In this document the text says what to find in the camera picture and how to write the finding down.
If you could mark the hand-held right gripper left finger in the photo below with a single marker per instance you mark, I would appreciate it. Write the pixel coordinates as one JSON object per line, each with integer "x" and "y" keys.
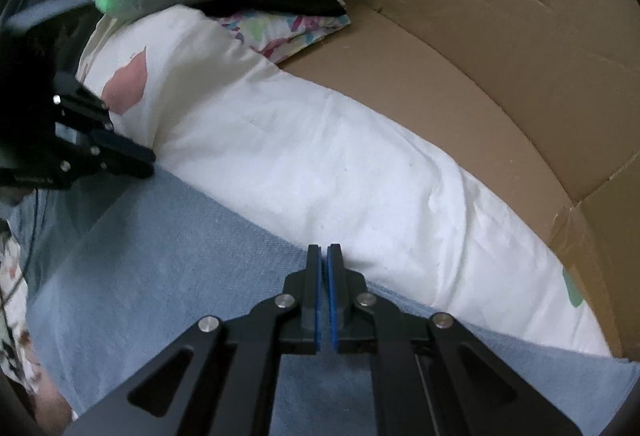
{"x": 315, "y": 316}

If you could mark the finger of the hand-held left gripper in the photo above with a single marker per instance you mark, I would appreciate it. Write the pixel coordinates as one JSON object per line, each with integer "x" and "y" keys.
{"x": 85, "y": 169}
{"x": 85, "y": 104}

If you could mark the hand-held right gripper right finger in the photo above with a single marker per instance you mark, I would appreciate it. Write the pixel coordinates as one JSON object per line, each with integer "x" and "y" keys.
{"x": 332, "y": 316}

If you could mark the blue denim pants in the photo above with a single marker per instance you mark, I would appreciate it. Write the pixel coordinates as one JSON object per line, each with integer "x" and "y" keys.
{"x": 175, "y": 266}

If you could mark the cream bear printed blanket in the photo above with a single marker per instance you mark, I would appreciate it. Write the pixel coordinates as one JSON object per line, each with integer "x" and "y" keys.
{"x": 325, "y": 156}

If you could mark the floral printed cloth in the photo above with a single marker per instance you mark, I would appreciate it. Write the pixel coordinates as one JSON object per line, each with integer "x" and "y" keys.
{"x": 280, "y": 34}

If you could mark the flattened cardboard box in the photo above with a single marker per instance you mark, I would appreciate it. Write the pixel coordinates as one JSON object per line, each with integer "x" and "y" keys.
{"x": 475, "y": 41}

